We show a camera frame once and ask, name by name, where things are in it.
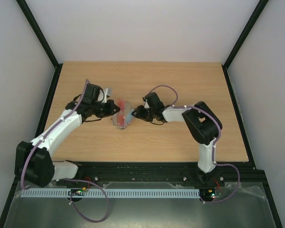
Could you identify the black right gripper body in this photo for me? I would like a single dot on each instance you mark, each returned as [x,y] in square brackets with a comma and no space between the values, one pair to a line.
[140,113]

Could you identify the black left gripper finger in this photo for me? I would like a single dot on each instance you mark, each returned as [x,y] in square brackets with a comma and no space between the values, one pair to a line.
[114,106]
[108,113]

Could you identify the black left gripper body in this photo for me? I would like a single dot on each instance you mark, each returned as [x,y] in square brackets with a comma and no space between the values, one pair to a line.
[101,111]

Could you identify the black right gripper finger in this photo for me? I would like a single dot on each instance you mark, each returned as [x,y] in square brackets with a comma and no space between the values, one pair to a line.
[136,109]
[135,114]

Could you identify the light blue cleaning cloth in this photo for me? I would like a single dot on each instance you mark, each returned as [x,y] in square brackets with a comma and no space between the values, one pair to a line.
[127,117]

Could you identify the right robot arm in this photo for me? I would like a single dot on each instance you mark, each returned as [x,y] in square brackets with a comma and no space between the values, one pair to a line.
[202,123]

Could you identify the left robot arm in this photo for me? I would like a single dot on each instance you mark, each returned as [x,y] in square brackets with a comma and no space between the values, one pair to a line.
[33,161]

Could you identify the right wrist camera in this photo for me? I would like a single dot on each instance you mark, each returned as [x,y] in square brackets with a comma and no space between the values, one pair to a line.
[146,105]

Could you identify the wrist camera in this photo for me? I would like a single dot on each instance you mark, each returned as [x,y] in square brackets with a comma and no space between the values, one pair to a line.
[104,95]
[146,105]

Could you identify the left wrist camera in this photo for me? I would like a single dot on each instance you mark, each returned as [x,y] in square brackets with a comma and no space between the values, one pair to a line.
[104,95]

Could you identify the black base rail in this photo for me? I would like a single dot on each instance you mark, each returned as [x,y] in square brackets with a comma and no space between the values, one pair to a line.
[175,173]

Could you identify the white slotted cable duct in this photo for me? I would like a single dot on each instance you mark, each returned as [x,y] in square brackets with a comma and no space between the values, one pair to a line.
[113,193]

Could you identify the metal base plate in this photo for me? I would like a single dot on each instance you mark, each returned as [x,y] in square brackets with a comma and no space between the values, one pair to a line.
[246,207]

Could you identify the black enclosure frame post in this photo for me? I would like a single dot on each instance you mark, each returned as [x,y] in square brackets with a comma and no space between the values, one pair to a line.
[38,32]

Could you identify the right black frame post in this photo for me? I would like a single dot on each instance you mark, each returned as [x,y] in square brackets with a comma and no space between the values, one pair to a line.
[245,32]

